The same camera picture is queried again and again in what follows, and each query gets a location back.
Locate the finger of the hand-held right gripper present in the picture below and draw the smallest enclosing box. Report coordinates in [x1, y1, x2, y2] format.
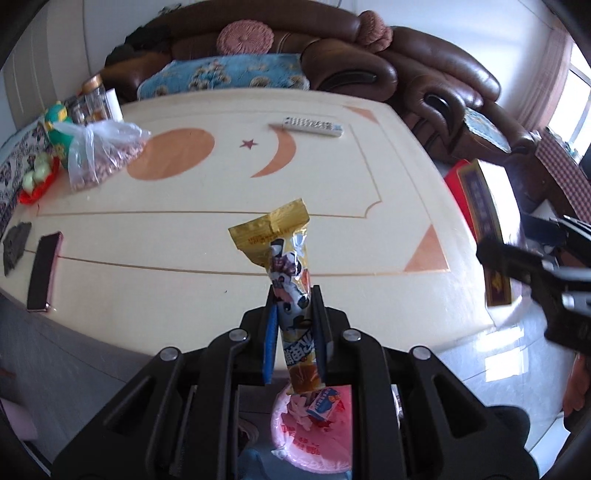
[475, 237, 561, 296]
[522, 213, 591, 251]

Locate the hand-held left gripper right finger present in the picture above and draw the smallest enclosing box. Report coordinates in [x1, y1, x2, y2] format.
[310, 284, 541, 480]

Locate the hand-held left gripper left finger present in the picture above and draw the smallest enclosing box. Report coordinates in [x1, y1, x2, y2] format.
[51, 284, 280, 480]

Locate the gold cow print snack wrapper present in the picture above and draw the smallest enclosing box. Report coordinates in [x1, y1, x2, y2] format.
[228, 198, 324, 395]

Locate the blue plastic waste bin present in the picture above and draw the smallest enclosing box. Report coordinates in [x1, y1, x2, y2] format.
[238, 448, 296, 480]

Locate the person's right hand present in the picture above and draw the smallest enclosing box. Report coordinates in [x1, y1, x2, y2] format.
[562, 355, 591, 416]

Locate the red checkered cloth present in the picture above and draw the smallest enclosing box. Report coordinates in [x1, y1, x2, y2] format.
[536, 131, 591, 215]

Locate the small blue white box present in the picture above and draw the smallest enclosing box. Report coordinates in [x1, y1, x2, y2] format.
[307, 387, 342, 422]

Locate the red gift box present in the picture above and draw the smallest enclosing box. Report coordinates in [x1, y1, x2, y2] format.
[443, 158, 513, 308]

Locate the crumpled pink plastic wrap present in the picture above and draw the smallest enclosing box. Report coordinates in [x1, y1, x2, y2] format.
[286, 392, 311, 426]

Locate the beige sneaker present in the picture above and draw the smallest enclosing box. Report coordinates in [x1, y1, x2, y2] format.
[238, 418, 260, 450]

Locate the blue floral armrest cover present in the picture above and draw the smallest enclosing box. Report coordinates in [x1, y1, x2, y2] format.
[464, 107, 512, 153]

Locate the window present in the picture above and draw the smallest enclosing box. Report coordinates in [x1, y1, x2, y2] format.
[549, 41, 591, 162]

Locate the cream coffee table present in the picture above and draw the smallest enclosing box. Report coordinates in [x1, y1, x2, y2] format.
[0, 88, 497, 361]

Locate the pink curtain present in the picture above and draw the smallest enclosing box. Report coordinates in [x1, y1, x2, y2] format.
[519, 28, 578, 134]

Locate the white remote control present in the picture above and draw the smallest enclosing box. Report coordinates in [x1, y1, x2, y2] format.
[269, 116, 345, 138]

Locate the brown leather sofa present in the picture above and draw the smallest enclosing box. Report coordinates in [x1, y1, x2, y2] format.
[104, 2, 591, 222]

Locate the black smartphone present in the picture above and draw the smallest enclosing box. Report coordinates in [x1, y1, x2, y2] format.
[27, 233, 63, 312]

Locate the clear plastic bag of nuts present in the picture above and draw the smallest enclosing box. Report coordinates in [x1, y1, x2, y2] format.
[67, 121, 152, 192]

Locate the dark grey textured pouch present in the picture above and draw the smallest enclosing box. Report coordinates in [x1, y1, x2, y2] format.
[2, 222, 32, 277]

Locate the round pink knitted cushion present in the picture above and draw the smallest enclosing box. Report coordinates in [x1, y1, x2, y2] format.
[358, 10, 393, 52]
[217, 19, 274, 58]

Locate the blue floral cushion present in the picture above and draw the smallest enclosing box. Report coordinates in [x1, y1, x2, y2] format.
[137, 53, 311, 100]

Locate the glass jar with gold lid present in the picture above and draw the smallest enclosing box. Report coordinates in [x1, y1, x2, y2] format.
[82, 76, 112, 123]

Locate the clear drinking glass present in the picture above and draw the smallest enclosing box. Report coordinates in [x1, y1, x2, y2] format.
[71, 95, 90, 125]

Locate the green yellow plastic toy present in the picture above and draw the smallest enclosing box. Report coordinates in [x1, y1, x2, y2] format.
[44, 104, 77, 160]

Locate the black white patterned cloth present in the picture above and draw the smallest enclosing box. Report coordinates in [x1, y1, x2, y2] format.
[0, 124, 51, 236]

